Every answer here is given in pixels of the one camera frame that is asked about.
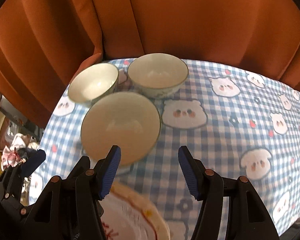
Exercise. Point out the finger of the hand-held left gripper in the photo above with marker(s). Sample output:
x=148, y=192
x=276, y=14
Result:
x=81, y=166
x=33, y=161

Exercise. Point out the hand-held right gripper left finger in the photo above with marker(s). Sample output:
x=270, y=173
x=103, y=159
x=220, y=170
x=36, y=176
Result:
x=110, y=172

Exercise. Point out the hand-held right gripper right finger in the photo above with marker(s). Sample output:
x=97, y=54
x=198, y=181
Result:
x=190, y=175

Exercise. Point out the small white red-print dish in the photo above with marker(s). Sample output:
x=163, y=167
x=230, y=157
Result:
x=125, y=217

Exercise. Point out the pale green floral bowl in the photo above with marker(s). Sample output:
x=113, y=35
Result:
x=92, y=83
x=120, y=125
x=157, y=72

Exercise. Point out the large cream floral plate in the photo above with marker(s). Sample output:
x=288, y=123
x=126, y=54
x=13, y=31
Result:
x=160, y=225

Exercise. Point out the pink clothes pile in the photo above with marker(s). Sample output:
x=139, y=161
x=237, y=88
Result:
x=17, y=142

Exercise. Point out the blue checked bear tablecloth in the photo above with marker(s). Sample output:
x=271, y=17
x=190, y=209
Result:
x=215, y=135

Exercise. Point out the orange curtain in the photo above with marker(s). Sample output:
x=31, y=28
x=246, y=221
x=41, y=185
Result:
x=165, y=17

